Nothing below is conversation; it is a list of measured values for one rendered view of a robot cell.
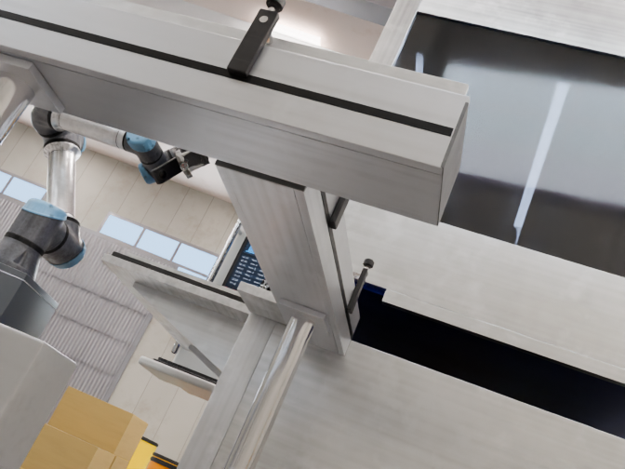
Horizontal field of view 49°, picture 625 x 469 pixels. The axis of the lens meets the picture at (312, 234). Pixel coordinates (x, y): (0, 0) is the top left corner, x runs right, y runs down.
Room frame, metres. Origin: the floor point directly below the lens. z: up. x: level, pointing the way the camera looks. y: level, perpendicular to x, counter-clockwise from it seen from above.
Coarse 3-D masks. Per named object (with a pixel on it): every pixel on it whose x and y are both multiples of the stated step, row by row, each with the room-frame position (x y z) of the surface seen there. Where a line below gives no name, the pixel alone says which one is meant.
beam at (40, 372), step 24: (0, 336) 0.70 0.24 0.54; (24, 336) 0.70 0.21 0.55; (0, 360) 0.70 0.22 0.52; (24, 360) 0.69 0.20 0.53; (48, 360) 0.71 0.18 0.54; (72, 360) 0.75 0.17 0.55; (0, 384) 0.69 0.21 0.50; (24, 384) 0.70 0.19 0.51; (48, 384) 0.73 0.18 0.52; (0, 408) 0.69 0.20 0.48; (24, 408) 0.72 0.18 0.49; (48, 408) 0.75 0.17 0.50; (0, 432) 0.70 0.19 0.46; (24, 432) 0.74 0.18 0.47; (0, 456) 0.72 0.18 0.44; (24, 456) 0.76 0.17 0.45
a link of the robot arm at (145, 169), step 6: (162, 150) 1.93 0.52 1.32; (168, 150) 1.97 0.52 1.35; (162, 156) 1.93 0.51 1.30; (168, 156) 1.96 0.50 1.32; (156, 162) 1.93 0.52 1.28; (162, 162) 1.94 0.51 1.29; (144, 168) 1.98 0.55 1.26; (150, 168) 1.96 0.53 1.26; (144, 174) 1.98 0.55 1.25; (150, 174) 1.98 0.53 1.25; (144, 180) 2.00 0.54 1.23; (150, 180) 2.00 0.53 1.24
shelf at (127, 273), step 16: (112, 256) 1.61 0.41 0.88; (128, 272) 1.61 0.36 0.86; (144, 272) 1.58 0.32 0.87; (128, 288) 1.78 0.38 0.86; (160, 288) 1.63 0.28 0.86; (176, 288) 1.57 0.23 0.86; (192, 288) 1.54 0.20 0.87; (144, 304) 1.89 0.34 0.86; (208, 304) 1.58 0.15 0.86; (224, 304) 1.52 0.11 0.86; (240, 304) 1.51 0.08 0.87; (160, 320) 2.00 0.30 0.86; (240, 320) 1.59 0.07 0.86; (176, 336) 2.13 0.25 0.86; (192, 352) 2.27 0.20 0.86
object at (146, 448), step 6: (144, 438) 7.64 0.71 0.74; (144, 444) 7.66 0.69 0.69; (150, 444) 7.70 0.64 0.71; (156, 444) 7.77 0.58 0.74; (138, 450) 7.65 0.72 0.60; (144, 450) 7.68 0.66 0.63; (150, 450) 7.73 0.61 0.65; (132, 456) 7.64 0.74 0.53; (138, 456) 7.66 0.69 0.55; (144, 456) 7.71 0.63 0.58; (150, 456) 7.78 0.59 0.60; (132, 462) 7.66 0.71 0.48; (138, 462) 7.68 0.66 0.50; (144, 462) 7.75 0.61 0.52; (126, 468) 7.65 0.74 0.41; (132, 468) 7.67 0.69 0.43; (138, 468) 7.71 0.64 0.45; (144, 468) 7.81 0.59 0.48
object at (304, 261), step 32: (256, 192) 0.82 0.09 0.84; (288, 192) 0.78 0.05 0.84; (320, 192) 0.82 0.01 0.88; (256, 224) 0.93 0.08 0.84; (288, 224) 0.88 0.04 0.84; (320, 224) 0.88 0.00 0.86; (256, 256) 1.06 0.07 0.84; (288, 256) 1.00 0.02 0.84; (320, 256) 0.94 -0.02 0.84; (288, 288) 1.15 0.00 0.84; (320, 288) 1.08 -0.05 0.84; (352, 288) 1.24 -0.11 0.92; (352, 320) 1.35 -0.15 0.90
